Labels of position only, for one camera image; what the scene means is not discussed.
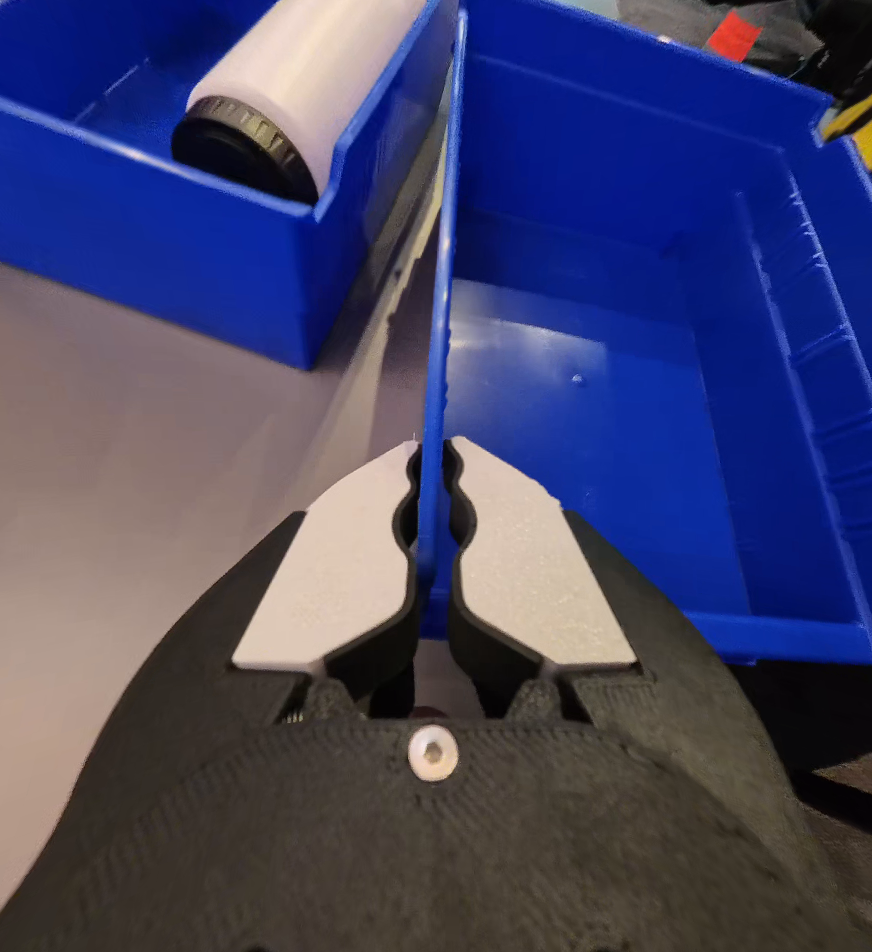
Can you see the blue plastic bin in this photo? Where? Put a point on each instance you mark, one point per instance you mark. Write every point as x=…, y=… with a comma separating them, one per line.
x=139, y=253
x=630, y=372

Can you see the black bottle lid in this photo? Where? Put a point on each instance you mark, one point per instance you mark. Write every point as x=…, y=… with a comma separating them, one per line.
x=243, y=149

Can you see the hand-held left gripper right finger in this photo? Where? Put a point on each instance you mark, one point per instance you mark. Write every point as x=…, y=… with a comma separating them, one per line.
x=533, y=580

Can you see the white bottle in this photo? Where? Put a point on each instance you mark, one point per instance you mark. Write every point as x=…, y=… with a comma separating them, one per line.
x=317, y=67

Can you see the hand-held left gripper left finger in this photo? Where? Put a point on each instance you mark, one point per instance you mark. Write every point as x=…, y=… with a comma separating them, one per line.
x=332, y=580

